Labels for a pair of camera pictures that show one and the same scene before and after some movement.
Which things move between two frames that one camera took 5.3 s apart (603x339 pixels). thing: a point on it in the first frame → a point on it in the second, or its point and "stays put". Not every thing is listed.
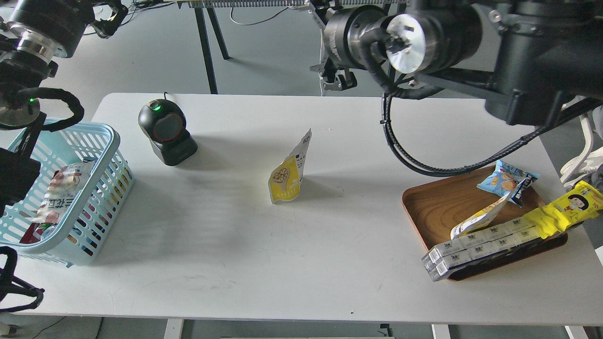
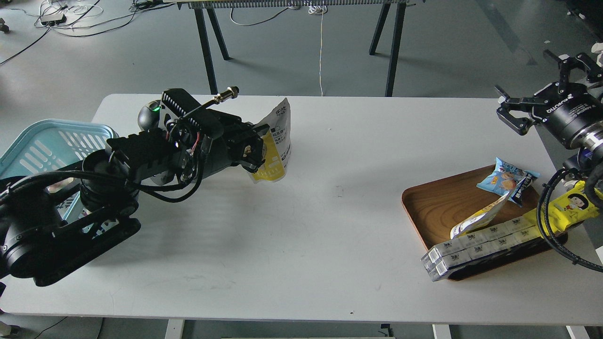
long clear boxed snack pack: x=455 y=254 stays put
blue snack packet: x=505 y=178 stays put
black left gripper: x=46 y=28 → x=209 y=141
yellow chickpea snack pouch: x=285 y=181 → x=277 y=145
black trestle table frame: x=209 y=5 stays put
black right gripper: x=354 y=36 → x=566 y=108
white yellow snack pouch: x=481 y=221 stays put
